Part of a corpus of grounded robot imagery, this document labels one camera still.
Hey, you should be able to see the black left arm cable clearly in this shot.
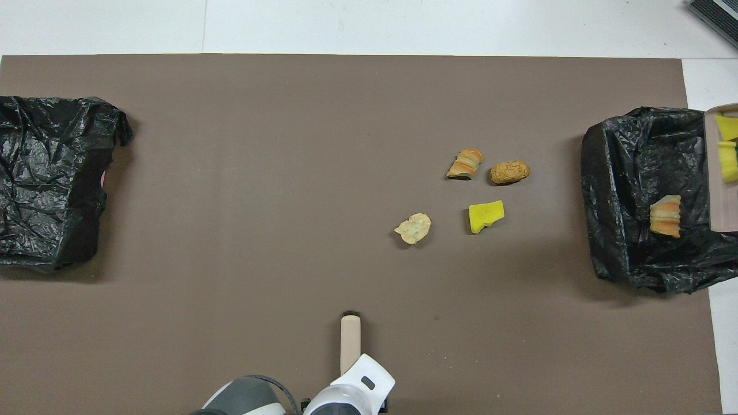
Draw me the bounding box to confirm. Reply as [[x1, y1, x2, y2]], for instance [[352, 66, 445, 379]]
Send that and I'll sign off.
[[248, 375, 300, 415]]

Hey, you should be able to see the beige hand brush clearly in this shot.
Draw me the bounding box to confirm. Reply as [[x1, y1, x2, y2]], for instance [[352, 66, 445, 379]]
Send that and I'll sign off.
[[340, 311, 362, 375]]

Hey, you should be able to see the round brown bun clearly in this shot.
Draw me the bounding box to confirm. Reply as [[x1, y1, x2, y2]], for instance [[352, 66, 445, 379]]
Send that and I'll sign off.
[[490, 160, 530, 185]]

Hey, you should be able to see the dark grey ribbed panel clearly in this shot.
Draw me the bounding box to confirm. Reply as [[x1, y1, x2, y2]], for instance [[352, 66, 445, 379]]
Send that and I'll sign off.
[[688, 0, 738, 50]]

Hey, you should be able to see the pale flaky pastry piece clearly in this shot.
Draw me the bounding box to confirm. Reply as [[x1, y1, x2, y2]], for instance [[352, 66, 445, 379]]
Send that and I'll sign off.
[[394, 213, 432, 245]]

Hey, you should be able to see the brown table mat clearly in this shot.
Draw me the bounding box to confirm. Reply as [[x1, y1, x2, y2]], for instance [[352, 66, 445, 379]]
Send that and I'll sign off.
[[0, 54, 722, 415]]

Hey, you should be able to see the beige plastic dustpan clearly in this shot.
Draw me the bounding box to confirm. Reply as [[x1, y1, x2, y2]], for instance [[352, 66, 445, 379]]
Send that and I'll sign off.
[[703, 104, 738, 233]]

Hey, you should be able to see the yellow sponge piece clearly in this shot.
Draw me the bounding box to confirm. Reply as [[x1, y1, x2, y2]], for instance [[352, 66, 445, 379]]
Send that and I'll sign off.
[[717, 141, 738, 184], [468, 200, 505, 235], [715, 114, 738, 143]]

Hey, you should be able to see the small striped croissant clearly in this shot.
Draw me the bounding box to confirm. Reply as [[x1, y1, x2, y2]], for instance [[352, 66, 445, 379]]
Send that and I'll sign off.
[[446, 149, 484, 180]]

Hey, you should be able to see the bread chunk with tan crust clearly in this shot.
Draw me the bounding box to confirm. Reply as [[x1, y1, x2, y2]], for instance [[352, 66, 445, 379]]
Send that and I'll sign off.
[[649, 195, 683, 239]]

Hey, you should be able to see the bin lined with black bag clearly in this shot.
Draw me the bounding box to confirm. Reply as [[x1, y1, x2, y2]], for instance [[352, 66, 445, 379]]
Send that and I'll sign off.
[[581, 106, 738, 295], [0, 95, 134, 271]]

